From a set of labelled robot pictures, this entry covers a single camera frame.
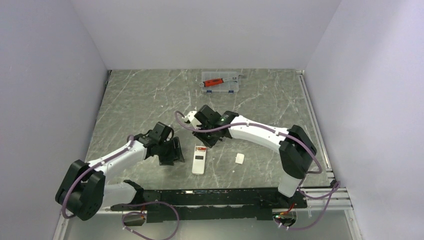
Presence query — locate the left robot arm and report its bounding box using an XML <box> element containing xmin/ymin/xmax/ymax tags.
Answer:
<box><xmin>55</xmin><ymin>121</ymin><xmax>185</xmax><ymax>221</ymax></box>

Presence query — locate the purple cable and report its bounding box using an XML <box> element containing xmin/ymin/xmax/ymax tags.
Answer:
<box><xmin>174</xmin><ymin>110</ymin><xmax>342</xmax><ymax>232</ymax></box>
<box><xmin>61</xmin><ymin>134</ymin><xmax>181</xmax><ymax>240</ymax></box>

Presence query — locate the clear plastic organizer box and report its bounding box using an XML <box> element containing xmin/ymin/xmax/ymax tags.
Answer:
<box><xmin>199</xmin><ymin>71</ymin><xmax>243</xmax><ymax>94</ymax></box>

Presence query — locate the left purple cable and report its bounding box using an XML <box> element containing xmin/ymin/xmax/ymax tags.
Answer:
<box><xmin>61</xmin><ymin>134</ymin><xmax>181</xmax><ymax>240</ymax></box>

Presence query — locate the white remote control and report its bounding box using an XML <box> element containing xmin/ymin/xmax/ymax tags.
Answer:
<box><xmin>191</xmin><ymin>145</ymin><xmax>207</xmax><ymax>175</ymax></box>

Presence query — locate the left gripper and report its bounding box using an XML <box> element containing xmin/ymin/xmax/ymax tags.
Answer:
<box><xmin>157</xmin><ymin>136</ymin><xmax>185</xmax><ymax>165</ymax></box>

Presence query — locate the aluminium rail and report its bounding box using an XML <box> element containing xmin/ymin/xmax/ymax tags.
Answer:
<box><xmin>296</xmin><ymin>70</ymin><xmax>354</xmax><ymax>211</ymax></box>

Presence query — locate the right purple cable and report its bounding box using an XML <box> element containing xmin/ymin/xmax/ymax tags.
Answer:
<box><xmin>174</xmin><ymin>110</ymin><xmax>342</xmax><ymax>232</ymax></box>

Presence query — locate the black base frame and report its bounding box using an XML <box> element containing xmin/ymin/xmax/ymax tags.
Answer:
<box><xmin>110</xmin><ymin>187</ymin><xmax>308</xmax><ymax>223</ymax></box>

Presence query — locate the white battery cover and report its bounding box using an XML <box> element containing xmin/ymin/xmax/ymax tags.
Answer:
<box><xmin>234</xmin><ymin>153</ymin><xmax>245</xmax><ymax>165</ymax></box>

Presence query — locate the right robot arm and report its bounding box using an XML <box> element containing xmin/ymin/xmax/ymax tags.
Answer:
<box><xmin>185</xmin><ymin>105</ymin><xmax>317</xmax><ymax>208</ymax></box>

